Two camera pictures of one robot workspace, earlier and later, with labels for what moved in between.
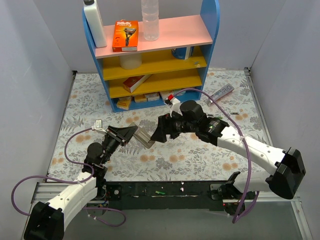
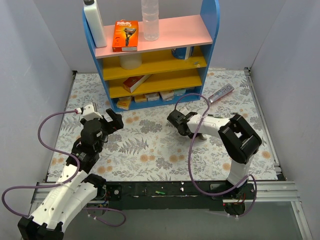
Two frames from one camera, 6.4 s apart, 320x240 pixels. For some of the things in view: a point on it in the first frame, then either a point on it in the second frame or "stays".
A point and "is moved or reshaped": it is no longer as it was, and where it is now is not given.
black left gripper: (116, 135) -> (108, 122)
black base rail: (161, 196) stays
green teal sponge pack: (181, 93) stays
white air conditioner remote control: (142, 136) is moved or reshaped
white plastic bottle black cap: (95, 23) stays
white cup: (131, 62) stays
